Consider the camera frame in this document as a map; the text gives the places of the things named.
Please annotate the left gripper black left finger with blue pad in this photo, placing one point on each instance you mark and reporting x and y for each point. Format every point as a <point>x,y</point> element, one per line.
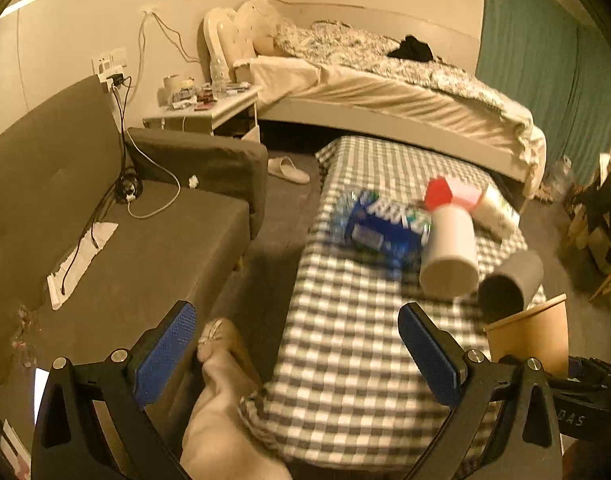
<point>68,440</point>

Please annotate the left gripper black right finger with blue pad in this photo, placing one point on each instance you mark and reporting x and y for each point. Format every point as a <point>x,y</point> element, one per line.
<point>524,442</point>

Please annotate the brown paper cup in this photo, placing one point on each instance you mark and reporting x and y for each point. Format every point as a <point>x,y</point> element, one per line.
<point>539,332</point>

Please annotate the grey cup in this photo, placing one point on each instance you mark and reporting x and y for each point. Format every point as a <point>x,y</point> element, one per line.
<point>511,286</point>

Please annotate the white patterned paper cup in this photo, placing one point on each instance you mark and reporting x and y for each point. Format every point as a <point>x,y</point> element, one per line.
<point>493,212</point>

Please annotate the person's bare leg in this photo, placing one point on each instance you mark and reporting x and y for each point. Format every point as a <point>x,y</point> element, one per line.
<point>216,443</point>

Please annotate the white paper on sofa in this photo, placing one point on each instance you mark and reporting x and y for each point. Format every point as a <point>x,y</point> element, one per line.
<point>63,282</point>

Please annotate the beige slipper on foot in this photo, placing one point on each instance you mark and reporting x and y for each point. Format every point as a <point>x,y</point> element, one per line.
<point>221,335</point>

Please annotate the dark grey sofa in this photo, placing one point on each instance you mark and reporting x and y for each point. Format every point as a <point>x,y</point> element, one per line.
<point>187,204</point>

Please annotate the black white checkered tablecloth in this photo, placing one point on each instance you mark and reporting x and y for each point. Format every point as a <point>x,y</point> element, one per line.
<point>345,393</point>

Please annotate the pink red carton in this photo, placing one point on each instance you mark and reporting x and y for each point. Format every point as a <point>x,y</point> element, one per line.
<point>450,191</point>

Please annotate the large clear water jug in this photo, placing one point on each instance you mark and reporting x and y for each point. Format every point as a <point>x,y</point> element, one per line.
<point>560,179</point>

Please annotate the blue label water bottle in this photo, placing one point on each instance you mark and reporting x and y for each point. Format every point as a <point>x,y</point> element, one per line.
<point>375,222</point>

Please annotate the white slipper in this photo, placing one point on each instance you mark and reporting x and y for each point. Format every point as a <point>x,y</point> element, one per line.
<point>284,168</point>

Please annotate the white nightstand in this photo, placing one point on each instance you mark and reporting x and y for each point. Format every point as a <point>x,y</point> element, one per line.
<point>235,117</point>

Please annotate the clear bottle on nightstand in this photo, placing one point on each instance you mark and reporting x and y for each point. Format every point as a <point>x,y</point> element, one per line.
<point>219,78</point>

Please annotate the white bed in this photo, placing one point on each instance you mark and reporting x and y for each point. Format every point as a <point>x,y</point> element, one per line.
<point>294,90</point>

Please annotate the green curtain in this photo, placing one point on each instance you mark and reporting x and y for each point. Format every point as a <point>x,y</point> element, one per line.
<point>539,55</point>

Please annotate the black garment on bed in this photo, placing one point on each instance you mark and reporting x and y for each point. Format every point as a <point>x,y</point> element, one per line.
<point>410,48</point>

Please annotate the cream pillow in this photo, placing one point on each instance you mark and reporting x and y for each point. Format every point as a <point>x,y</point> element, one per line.
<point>259,21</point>

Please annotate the floral patterned blanket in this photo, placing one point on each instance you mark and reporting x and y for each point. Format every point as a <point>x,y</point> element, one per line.
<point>336,43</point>

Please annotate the white wall power strip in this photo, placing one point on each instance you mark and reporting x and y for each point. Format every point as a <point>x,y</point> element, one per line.
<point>110,68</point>

